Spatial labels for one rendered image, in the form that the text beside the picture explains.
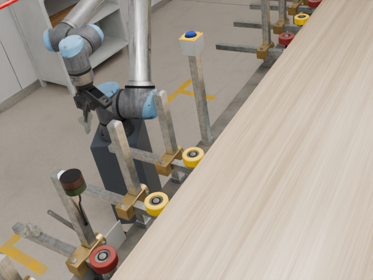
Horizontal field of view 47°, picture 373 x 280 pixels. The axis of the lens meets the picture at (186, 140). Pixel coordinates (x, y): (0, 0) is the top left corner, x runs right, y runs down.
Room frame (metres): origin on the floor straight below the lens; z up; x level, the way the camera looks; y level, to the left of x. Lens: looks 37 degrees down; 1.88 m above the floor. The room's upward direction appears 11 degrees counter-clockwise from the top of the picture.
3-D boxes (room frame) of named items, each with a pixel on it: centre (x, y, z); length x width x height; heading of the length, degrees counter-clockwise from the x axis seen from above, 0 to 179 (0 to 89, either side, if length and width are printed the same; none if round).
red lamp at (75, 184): (0.88, 0.32, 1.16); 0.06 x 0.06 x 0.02
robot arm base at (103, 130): (1.90, 0.36, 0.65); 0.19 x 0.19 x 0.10
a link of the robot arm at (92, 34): (1.59, 0.31, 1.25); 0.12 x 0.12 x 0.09; 67
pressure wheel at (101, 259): (0.82, 0.31, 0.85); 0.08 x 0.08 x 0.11
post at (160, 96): (1.31, 0.06, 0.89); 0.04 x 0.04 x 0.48; 54
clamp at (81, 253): (0.89, 0.37, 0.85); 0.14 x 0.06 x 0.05; 144
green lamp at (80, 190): (0.88, 0.32, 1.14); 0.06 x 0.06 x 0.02
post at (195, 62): (1.53, -0.09, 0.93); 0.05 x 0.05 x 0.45; 54
